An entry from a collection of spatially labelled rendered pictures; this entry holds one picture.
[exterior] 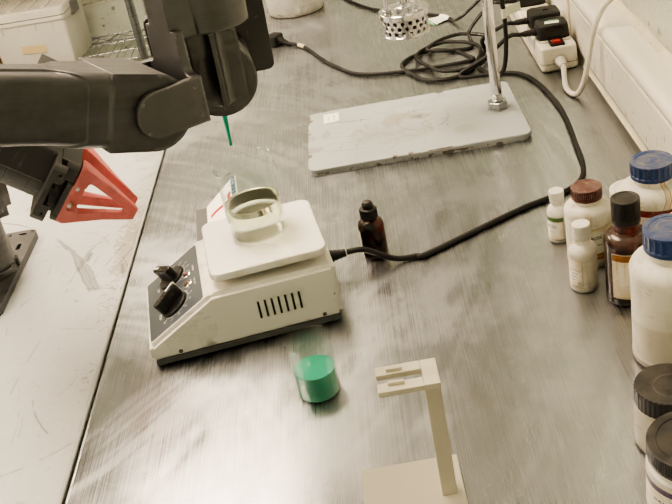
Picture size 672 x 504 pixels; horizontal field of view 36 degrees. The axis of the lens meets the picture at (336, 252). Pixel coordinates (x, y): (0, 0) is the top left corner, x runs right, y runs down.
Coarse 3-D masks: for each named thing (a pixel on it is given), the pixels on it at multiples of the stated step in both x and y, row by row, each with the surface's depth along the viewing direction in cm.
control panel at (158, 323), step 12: (192, 252) 111; (180, 264) 111; (192, 264) 109; (192, 276) 107; (156, 288) 112; (192, 288) 105; (156, 300) 109; (192, 300) 103; (156, 312) 107; (180, 312) 104; (156, 324) 106; (168, 324) 104; (156, 336) 104
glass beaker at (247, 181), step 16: (224, 160) 106; (240, 160) 106; (256, 160) 106; (272, 160) 104; (224, 176) 106; (240, 176) 107; (256, 176) 101; (272, 176) 103; (224, 192) 103; (240, 192) 102; (256, 192) 102; (272, 192) 103; (224, 208) 105; (240, 208) 103; (256, 208) 103; (272, 208) 104; (240, 224) 104; (256, 224) 103; (272, 224) 104; (240, 240) 105; (256, 240) 104; (272, 240) 105
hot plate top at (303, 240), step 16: (288, 208) 111; (304, 208) 110; (208, 224) 111; (224, 224) 110; (288, 224) 108; (304, 224) 107; (208, 240) 108; (224, 240) 107; (288, 240) 105; (304, 240) 104; (320, 240) 104; (208, 256) 105; (224, 256) 104; (240, 256) 104; (256, 256) 103; (272, 256) 102; (288, 256) 102; (304, 256) 102; (224, 272) 101; (240, 272) 102
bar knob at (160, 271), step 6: (156, 270) 110; (162, 270) 109; (168, 270) 108; (174, 270) 109; (180, 270) 110; (162, 276) 110; (168, 276) 109; (174, 276) 109; (180, 276) 109; (162, 282) 111; (168, 282) 109; (174, 282) 109; (162, 288) 110
